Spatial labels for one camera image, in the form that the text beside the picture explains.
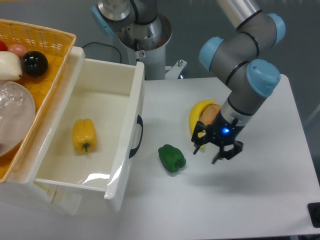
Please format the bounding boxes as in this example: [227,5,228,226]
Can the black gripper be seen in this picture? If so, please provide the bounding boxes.
[191,111,244,165]

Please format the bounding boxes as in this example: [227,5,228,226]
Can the white top drawer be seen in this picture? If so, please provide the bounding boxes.
[49,59,145,213]

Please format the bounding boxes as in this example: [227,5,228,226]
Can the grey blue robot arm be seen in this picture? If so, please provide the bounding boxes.
[91,0,286,160]

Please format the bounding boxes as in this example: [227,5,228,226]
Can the white drawer cabinet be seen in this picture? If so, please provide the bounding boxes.
[0,47,85,216]

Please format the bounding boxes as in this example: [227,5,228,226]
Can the orange triangular bread slice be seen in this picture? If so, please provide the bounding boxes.
[200,104,222,126]

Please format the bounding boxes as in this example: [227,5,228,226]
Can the yellow banana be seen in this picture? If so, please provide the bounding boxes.
[188,99,216,135]

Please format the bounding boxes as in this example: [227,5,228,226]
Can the green bell pepper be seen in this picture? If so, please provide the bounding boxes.
[158,144,187,173]

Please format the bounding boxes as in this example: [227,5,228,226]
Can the black corner clamp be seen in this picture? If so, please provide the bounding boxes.
[307,202,320,228]

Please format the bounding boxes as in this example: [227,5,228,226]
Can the yellow bell pepper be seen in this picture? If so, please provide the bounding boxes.
[72,118,97,154]

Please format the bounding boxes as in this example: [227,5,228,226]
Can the yellow woven basket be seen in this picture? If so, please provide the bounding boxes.
[0,19,76,183]

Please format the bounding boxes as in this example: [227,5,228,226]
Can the black ball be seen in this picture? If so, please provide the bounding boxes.
[21,50,49,77]

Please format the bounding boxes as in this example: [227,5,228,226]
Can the clear plastic wrapped bowl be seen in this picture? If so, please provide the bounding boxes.
[0,81,36,156]

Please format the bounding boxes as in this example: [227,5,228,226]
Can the pink toy fruit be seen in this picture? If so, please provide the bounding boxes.
[7,44,29,59]

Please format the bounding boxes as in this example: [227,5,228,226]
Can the white toy radish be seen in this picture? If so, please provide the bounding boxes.
[0,51,23,81]

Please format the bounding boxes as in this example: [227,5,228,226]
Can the red toy tomato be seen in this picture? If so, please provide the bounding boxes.
[0,40,8,52]

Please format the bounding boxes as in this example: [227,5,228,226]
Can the metal table bracket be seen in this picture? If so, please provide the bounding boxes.
[165,59,188,80]

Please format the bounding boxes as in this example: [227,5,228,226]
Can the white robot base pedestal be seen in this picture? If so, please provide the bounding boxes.
[118,13,172,80]

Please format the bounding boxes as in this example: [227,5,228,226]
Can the black cable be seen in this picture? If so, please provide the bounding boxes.
[81,41,123,63]

